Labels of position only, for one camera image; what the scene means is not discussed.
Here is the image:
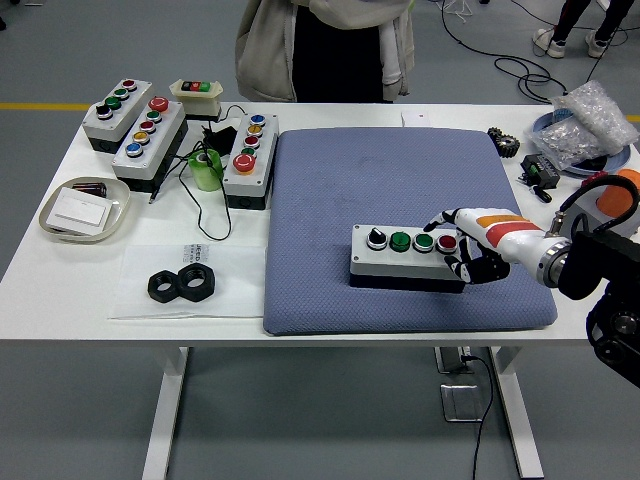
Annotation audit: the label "metal floor outlet box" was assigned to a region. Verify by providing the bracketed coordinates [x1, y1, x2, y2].
[439, 382, 485, 424]

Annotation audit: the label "light blue plate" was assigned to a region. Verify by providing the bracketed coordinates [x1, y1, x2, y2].
[531, 110, 630, 177]

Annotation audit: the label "black power cable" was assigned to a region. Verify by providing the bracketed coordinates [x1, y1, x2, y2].
[462, 353, 496, 480]

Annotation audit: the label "black floor cable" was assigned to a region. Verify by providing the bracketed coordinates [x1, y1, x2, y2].
[441, 0, 569, 105]

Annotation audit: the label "person in background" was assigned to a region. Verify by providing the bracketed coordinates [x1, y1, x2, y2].
[530, 0, 636, 60]

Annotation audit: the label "grey five-button mushroom box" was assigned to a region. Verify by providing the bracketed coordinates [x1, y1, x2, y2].
[110, 96, 190, 195]
[221, 112, 280, 211]

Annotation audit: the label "grey four-button control box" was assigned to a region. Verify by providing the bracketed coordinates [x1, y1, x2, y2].
[348, 223, 469, 295]
[81, 78, 155, 155]

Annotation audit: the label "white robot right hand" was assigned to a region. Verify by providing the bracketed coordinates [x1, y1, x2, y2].
[422, 206, 559, 286]

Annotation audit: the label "dark brown small item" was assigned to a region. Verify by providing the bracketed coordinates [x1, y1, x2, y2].
[71, 182, 109, 199]

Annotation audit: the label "black hex nut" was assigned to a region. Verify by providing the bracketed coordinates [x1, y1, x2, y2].
[147, 268, 182, 302]
[177, 263, 218, 300]

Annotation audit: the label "beige shallow tray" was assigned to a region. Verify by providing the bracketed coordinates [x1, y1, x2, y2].
[38, 176, 132, 245]

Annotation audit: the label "black module green terminals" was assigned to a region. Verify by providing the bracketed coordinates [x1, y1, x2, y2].
[519, 153, 561, 190]

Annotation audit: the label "clear printed plastic bag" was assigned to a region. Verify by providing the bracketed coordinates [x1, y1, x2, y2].
[108, 243, 268, 320]

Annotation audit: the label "white table leg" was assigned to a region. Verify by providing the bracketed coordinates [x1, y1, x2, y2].
[488, 346, 545, 479]
[141, 346, 190, 480]

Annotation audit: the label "orange cylinder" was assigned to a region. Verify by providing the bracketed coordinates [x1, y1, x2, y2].
[595, 168, 640, 216]

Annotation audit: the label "thin black adapter cord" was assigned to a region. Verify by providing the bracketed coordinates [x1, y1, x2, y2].
[148, 103, 246, 241]

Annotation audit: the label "blue-grey padded mat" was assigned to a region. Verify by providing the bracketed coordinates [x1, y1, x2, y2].
[262, 127, 559, 337]

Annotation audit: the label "white switch plate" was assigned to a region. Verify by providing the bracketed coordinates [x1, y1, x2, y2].
[48, 186, 114, 230]

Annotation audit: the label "cream three-button switch box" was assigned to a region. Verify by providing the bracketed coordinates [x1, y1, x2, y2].
[168, 78, 225, 123]

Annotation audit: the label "clear bubble wrap bag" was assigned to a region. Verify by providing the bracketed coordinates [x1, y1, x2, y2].
[551, 79, 640, 156]

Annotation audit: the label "bag of metal parts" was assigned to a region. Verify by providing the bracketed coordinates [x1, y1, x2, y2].
[523, 117, 609, 171]

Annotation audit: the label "black power adapter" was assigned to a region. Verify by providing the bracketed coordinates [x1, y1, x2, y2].
[201, 124, 239, 154]

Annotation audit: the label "green tape roll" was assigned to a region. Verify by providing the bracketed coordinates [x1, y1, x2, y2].
[187, 148, 224, 192]

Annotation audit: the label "black metal gear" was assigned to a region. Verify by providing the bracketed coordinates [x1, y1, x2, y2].
[487, 126, 521, 159]

